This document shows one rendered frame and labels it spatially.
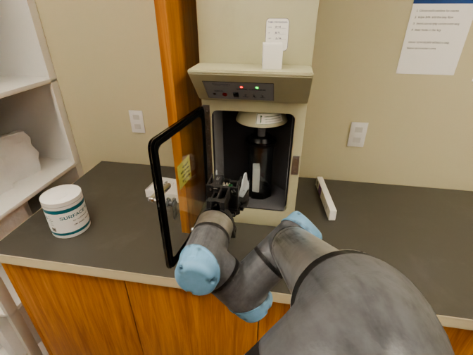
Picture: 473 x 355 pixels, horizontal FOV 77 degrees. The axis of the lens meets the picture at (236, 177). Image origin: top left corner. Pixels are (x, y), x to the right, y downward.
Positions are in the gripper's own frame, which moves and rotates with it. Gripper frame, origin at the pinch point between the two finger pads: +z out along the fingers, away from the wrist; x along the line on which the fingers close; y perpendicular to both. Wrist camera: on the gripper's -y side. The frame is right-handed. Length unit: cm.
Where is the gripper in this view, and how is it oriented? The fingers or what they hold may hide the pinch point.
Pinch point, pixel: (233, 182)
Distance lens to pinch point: 79.9
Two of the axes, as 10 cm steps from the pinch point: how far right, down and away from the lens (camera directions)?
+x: -9.8, -0.9, 1.5
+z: 1.7, -4.9, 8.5
